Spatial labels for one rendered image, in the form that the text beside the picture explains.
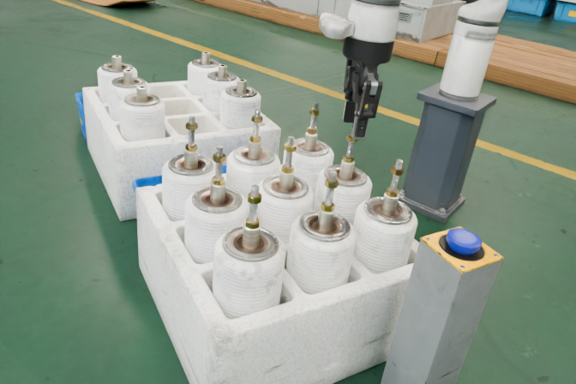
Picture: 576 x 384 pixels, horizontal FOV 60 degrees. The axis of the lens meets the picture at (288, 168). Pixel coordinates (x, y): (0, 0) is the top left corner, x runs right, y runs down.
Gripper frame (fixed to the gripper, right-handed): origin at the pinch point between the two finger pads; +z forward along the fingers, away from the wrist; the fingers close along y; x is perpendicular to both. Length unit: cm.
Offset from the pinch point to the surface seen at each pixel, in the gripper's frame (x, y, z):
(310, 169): 4.9, 6.2, 12.2
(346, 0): -48, 223, 13
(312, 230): 8.3, -16.9, 9.8
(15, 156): 75, 50, 35
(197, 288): 23.9, -20.8, 17.2
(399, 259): -6.3, -15.1, 16.0
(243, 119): 16.3, 35.6, 15.1
